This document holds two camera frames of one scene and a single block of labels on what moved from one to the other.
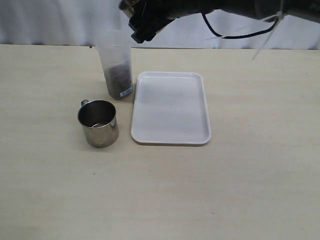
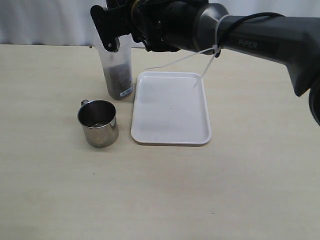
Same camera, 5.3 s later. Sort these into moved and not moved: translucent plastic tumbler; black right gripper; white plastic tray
Moved: black right gripper
Not moved: white plastic tray; translucent plastic tumbler
